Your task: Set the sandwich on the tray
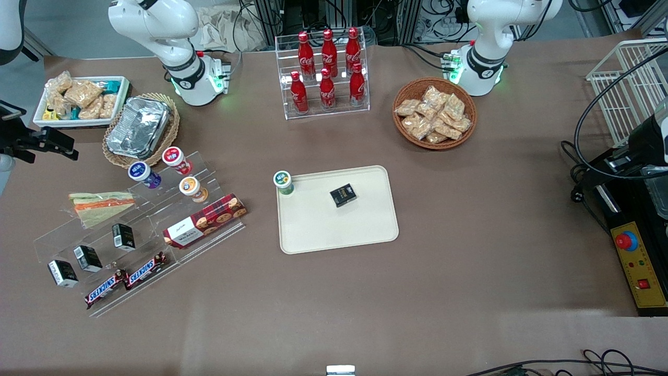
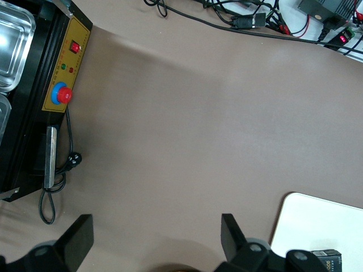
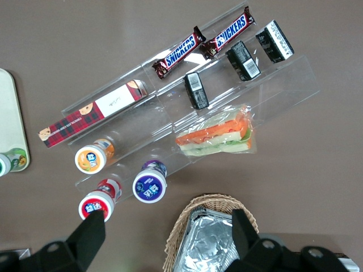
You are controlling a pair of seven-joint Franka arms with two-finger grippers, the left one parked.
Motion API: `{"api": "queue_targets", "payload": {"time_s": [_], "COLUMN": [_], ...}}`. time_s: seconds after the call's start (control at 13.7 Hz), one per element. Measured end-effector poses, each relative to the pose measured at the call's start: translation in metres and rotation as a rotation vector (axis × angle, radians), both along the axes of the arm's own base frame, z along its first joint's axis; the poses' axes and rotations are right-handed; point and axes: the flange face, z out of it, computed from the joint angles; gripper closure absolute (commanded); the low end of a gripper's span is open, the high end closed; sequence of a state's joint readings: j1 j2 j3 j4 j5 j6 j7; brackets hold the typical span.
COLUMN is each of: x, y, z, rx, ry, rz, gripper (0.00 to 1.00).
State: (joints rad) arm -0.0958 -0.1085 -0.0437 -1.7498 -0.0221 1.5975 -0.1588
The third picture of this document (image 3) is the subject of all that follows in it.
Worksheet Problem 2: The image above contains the oval wicker basket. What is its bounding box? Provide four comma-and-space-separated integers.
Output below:
162, 193, 259, 272

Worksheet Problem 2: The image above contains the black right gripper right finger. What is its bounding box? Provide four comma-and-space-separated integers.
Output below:
229, 209, 287, 272

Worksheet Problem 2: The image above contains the green lid gum jar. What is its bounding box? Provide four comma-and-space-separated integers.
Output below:
0, 147, 28, 177

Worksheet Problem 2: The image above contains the red tartan cookie box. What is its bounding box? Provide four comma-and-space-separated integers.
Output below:
38, 79, 148, 148

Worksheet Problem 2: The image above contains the small black barcode box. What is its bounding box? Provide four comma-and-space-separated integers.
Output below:
255, 19, 295, 64
225, 40, 261, 82
183, 71, 210, 111

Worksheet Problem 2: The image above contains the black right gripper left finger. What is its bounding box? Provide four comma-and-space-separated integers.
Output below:
29, 211, 106, 272

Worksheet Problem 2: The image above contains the Snickers chocolate bar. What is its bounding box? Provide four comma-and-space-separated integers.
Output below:
151, 25, 207, 80
199, 6, 255, 60

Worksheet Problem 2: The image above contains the red lid gum jar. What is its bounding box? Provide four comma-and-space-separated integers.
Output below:
78, 178, 123, 223

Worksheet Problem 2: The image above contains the purple lid gum jar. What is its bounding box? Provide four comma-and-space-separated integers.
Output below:
132, 160, 168, 203

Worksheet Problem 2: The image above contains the plastic-wrapped triangle sandwich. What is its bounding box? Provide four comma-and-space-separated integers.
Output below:
175, 104, 258, 157

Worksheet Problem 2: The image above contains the beige plastic tray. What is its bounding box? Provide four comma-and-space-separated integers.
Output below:
0, 67, 31, 173

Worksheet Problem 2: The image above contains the silver foil packet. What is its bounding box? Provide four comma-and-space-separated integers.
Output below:
172, 208, 242, 272

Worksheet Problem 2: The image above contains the orange lid gum jar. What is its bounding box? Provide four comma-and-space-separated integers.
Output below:
74, 138, 116, 175

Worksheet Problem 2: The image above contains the clear acrylic tiered stand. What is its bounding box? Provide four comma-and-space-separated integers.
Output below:
61, 0, 321, 205

